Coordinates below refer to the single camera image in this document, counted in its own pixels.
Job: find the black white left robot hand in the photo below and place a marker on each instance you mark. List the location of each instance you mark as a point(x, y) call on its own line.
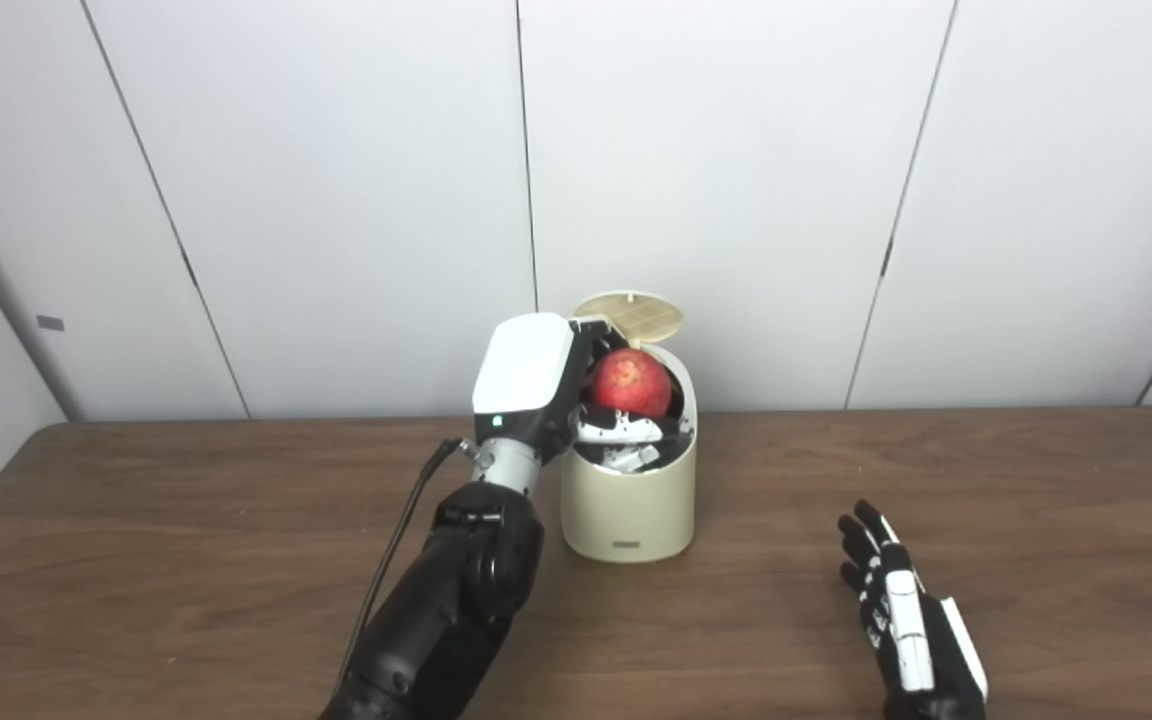
point(526, 365)

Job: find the small grey wall label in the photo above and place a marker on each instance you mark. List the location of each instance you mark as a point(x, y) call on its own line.
point(50, 323)

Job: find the red apple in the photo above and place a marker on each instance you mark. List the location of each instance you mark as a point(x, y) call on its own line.
point(631, 380)

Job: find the cream-colored bin body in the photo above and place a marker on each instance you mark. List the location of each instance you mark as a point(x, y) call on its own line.
point(626, 510)

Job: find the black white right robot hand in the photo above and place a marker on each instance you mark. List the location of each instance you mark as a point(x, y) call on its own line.
point(911, 630)

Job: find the cream round bin lid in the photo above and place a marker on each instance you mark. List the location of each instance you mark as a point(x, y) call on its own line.
point(631, 312)

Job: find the black wall panel clip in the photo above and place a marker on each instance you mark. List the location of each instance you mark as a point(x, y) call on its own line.
point(887, 257)

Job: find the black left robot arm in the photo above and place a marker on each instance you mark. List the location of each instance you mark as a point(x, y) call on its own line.
point(446, 610)

